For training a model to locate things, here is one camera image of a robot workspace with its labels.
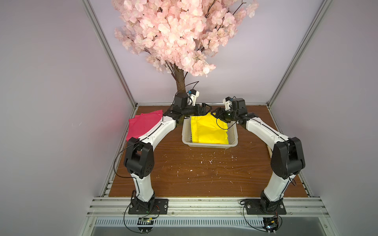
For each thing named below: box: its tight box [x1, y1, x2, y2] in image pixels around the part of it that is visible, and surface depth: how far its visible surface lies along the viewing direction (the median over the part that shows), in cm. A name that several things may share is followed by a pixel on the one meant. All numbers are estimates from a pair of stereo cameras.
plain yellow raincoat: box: [190, 112, 229, 145], surface depth 96 cm
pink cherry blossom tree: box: [111, 0, 259, 93], surface depth 50 cm
